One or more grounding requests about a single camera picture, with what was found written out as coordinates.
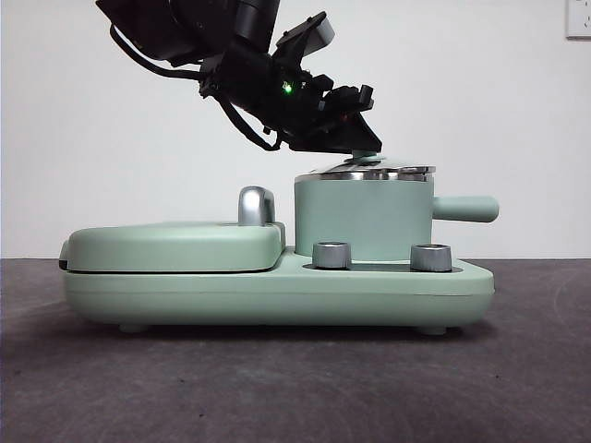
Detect white wall socket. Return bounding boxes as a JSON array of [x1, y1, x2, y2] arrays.
[[566, 0, 591, 41]]

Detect chrome griddle cover handle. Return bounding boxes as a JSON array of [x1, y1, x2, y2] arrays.
[[237, 186, 277, 227]]

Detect glass lid with green knob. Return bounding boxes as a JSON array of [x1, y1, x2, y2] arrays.
[[297, 148, 438, 179]]

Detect silver control knob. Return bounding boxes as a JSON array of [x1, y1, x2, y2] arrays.
[[409, 243, 452, 272], [311, 241, 352, 269]]

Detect green breakfast machine base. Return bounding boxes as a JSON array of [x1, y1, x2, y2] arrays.
[[62, 244, 495, 334]]

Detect green steamer pot with handle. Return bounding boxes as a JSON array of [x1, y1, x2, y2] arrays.
[[294, 171, 500, 258]]

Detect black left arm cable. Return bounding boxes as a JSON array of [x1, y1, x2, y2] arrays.
[[108, 25, 205, 80], [220, 98, 283, 152]]

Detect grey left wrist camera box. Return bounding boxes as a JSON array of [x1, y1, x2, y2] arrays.
[[275, 12, 335, 59]]

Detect green griddle cover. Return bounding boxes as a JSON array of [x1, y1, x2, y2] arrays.
[[57, 221, 287, 274]]

